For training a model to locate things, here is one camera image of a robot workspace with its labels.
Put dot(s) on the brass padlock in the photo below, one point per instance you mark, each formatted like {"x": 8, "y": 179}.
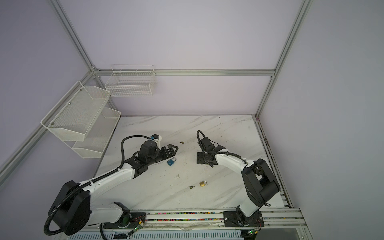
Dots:
{"x": 203, "y": 183}

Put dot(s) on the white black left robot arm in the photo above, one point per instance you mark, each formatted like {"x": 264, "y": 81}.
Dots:
{"x": 74, "y": 208}

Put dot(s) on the blue padlock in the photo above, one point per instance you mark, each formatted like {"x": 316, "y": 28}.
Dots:
{"x": 171, "y": 161}

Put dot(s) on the aluminium cage frame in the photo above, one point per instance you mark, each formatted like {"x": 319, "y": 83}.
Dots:
{"x": 18, "y": 156}

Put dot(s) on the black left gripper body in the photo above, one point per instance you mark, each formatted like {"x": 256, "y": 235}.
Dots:
{"x": 160, "y": 155}

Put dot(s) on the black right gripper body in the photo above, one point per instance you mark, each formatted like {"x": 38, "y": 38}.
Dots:
{"x": 201, "y": 157}

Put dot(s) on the white wire basket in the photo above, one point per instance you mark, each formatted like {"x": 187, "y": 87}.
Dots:
{"x": 132, "y": 81}

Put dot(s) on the white mesh two-tier shelf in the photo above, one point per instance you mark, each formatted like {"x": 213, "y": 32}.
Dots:
{"x": 82, "y": 120}

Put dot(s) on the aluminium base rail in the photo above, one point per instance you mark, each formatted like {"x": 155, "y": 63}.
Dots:
{"x": 202, "y": 225}

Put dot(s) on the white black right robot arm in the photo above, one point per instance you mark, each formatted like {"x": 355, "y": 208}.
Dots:
{"x": 260, "y": 183}

